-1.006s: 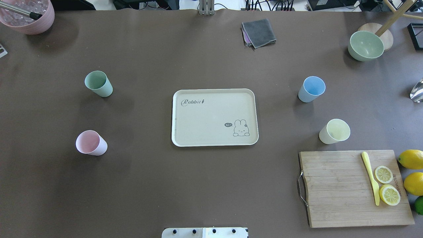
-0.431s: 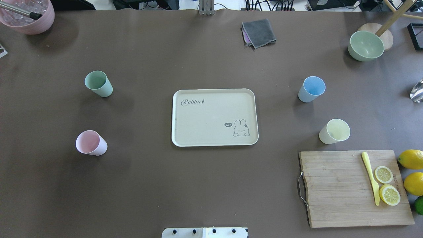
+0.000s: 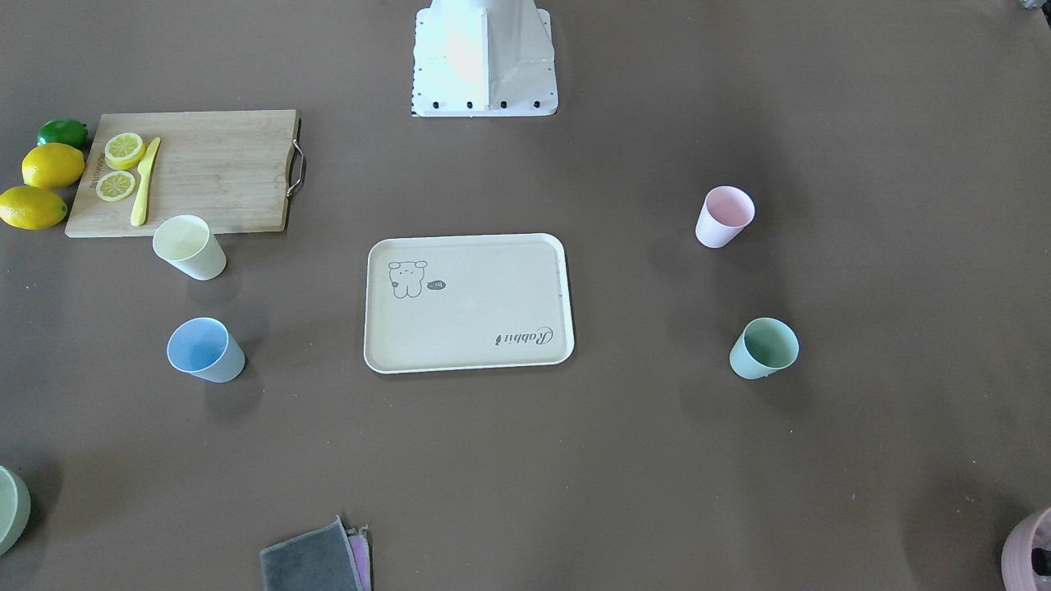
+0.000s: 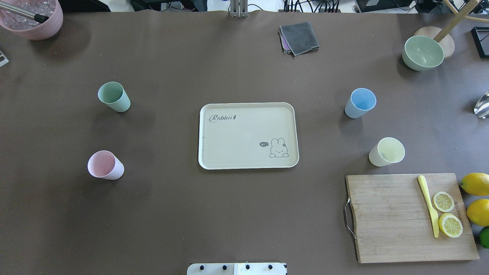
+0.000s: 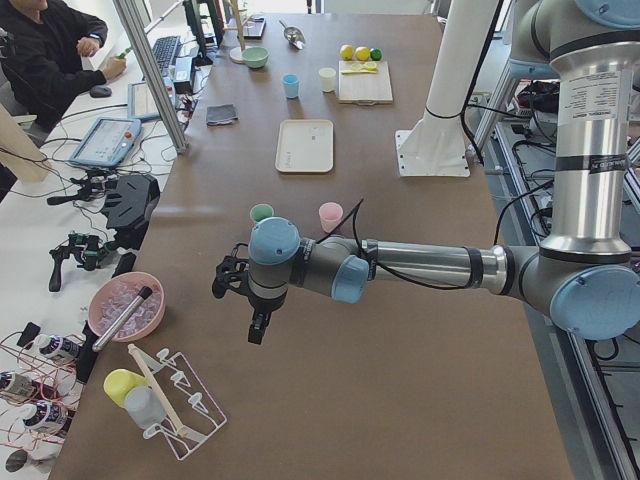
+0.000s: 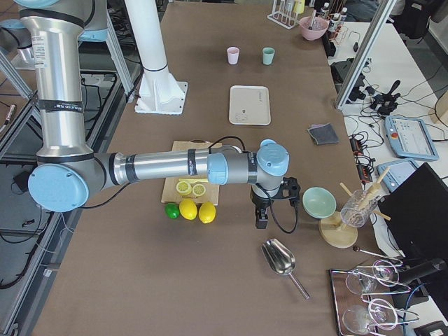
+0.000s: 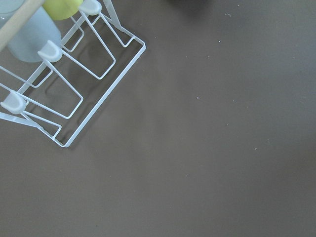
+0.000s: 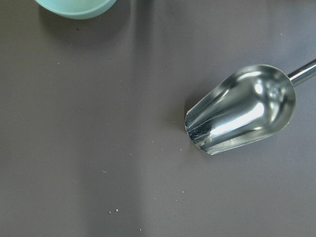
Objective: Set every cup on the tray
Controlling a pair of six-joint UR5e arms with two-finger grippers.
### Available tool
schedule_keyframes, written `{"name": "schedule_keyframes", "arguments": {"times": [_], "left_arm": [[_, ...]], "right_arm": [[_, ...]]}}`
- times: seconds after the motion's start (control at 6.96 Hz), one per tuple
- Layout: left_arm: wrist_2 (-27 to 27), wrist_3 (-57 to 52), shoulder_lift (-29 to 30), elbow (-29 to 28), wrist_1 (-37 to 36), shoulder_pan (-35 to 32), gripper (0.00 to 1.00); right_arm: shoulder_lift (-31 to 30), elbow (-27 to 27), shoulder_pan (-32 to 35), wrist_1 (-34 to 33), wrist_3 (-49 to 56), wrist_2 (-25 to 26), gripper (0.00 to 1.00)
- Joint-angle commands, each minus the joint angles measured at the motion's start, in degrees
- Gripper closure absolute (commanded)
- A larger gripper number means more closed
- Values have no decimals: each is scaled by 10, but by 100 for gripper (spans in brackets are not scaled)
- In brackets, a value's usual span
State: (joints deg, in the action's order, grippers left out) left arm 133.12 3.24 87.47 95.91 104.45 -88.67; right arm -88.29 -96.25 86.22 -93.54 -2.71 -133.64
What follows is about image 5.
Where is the blue teach pendant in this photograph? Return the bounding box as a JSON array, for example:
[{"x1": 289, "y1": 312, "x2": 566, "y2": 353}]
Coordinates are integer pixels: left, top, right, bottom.
[
  {"x1": 69, "y1": 117, "x2": 141, "y2": 168},
  {"x1": 127, "y1": 81, "x2": 160, "y2": 121}
]

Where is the aluminium frame post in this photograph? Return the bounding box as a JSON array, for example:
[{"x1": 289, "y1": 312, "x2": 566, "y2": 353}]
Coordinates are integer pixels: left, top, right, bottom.
[{"x1": 113, "y1": 0, "x2": 188, "y2": 154}]

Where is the metal tube black cap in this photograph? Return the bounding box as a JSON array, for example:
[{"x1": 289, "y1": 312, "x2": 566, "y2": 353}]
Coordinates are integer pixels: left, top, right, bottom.
[{"x1": 92, "y1": 286, "x2": 153, "y2": 352}]

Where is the seated person in black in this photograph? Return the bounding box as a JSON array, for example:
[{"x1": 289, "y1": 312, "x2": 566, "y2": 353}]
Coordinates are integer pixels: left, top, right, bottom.
[{"x1": 1, "y1": 1, "x2": 126, "y2": 130}]

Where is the blue cup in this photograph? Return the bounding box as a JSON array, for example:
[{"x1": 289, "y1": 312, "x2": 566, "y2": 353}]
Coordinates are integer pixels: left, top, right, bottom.
[{"x1": 282, "y1": 74, "x2": 299, "y2": 99}]

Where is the cream cup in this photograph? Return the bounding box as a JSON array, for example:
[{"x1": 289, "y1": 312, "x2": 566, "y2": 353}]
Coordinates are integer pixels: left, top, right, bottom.
[{"x1": 318, "y1": 67, "x2": 337, "y2": 93}]

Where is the mint green bowl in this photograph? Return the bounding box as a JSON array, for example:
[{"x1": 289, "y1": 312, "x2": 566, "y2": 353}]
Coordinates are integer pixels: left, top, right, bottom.
[{"x1": 242, "y1": 46, "x2": 269, "y2": 69}]

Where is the clear cup on rack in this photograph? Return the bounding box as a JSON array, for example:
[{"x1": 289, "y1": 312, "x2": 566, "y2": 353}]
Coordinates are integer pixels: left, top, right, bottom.
[{"x1": 124, "y1": 386, "x2": 166, "y2": 429}]

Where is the yellow plastic knife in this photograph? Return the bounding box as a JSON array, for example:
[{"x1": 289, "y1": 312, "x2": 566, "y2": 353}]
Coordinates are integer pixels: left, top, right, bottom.
[{"x1": 340, "y1": 69, "x2": 378, "y2": 75}]

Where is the grey folded cloth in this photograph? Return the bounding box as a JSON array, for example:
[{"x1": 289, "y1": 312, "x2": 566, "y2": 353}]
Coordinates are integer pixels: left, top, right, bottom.
[{"x1": 206, "y1": 104, "x2": 238, "y2": 126}]

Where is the black monitor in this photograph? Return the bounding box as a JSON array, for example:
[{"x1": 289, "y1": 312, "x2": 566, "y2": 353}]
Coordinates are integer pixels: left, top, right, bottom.
[{"x1": 182, "y1": 0, "x2": 213, "y2": 67}]

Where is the metal scoop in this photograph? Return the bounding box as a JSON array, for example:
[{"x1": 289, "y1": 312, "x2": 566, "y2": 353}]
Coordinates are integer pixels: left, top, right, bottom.
[{"x1": 279, "y1": 19, "x2": 306, "y2": 50}]

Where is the cream rabbit tray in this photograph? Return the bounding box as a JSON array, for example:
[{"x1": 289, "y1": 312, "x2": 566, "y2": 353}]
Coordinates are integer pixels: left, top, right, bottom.
[{"x1": 275, "y1": 119, "x2": 334, "y2": 174}]

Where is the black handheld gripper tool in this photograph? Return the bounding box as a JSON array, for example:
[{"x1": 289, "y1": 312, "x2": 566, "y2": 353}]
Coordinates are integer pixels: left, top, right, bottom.
[{"x1": 46, "y1": 168, "x2": 117, "y2": 206}]

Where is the black keyboard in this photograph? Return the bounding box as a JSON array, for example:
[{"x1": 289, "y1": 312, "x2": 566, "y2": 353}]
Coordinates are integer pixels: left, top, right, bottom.
[{"x1": 152, "y1": 35, "x2": 181, "y2": 77}]

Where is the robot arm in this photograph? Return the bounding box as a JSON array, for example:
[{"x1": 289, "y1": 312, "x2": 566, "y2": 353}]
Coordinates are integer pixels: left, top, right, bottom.
[{"x1": 212, "y1": 1, "x2": 639, "y2": 343}]

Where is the wooden mug tree stand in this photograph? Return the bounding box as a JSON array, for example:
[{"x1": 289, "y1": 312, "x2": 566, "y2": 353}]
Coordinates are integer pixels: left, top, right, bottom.
[{"x1": 224, "y1": 0, "x2": 251, "y2": 64}]

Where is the yellow lemon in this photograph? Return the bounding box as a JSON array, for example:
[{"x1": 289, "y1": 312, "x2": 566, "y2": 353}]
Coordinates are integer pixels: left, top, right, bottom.
[
  {"x1": 354, "y1": 46, "x2": 371, "y2": 61},
  {"x1": 339, "y1": 44, "x2": 354, "y2": 61}
]

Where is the small bottle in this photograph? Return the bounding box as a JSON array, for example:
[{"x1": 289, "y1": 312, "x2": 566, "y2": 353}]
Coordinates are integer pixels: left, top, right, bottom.
[
  {"x1": 34, "y1": 334, "x2": 80, "y2": 364},
  {"x1": 19, "y1": 401, "x2": 71, "y2": 437},
  {"x1": 1, "y1": 371, "x2": 37, "y2": 402}
]

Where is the pink bowl with ice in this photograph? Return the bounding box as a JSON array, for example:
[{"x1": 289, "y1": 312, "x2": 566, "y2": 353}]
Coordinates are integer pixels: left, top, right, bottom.
[{"x1": 87, "y1": 271, "x2": 167, "y2": 344}]

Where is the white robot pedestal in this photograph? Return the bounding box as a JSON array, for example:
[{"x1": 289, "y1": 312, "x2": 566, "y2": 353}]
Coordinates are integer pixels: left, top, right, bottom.
[{"x1": 396, "y1": 0, "x2": 502, "y2": 177}]

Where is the yellow cup on rack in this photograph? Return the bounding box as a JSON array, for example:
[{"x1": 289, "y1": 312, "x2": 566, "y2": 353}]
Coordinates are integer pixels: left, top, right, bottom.
[{"x1": 103, "y1": 369, "x2": 147, "y2": 408}]

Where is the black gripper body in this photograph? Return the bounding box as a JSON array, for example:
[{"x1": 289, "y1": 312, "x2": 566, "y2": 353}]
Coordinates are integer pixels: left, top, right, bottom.
[{"x1": 212, "y1": 255, "x2": 288, "y2": 313}]

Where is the wooden cutting board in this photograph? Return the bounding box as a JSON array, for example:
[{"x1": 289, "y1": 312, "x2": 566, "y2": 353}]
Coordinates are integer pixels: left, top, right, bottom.
[{"x1": 337, "y1": 60, "x2": 393, "y2": 105}]

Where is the computer mouse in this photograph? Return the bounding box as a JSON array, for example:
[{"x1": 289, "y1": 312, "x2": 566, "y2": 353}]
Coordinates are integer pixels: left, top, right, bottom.
[{"x1": 89, "y1": 85, "x2": 112, "y2": 98}]

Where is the white wire cup rack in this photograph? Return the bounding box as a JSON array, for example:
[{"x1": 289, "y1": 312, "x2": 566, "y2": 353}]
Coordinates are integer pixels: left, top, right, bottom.
[{"x1": 143, "y1": 348, "x2": 227, "y2": 461}]

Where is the green cup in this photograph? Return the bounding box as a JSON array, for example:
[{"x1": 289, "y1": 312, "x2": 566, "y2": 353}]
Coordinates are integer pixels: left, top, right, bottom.
[{"x1": 250, "y1": 203, "x2": 274, "y2": 223}]

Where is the pink cup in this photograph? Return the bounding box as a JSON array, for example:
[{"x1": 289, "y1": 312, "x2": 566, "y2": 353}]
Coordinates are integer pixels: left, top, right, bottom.
[{"x1": 318, "y1": 202, "x2": 344, "y2": 233}]

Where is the wooden stick on rack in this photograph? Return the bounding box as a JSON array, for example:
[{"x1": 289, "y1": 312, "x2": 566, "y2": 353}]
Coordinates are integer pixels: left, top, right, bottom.
[{"x1": 127, "y1": 343, "x2": 187, "y2": 437}]

